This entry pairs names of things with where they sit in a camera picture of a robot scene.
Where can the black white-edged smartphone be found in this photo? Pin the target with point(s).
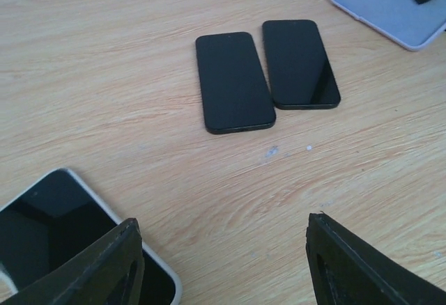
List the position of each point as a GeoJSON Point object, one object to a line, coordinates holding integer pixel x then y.
{"type": "Point", "coordinates": [53, 221]}

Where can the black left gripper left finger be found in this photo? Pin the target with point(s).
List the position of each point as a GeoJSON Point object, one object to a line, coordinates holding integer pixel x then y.
{"type": "Point", "coordinates": [109, 271]}

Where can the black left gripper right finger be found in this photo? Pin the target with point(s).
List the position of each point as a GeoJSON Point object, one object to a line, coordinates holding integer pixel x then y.
{"type": "Point", "coordinates": [347, 270]}

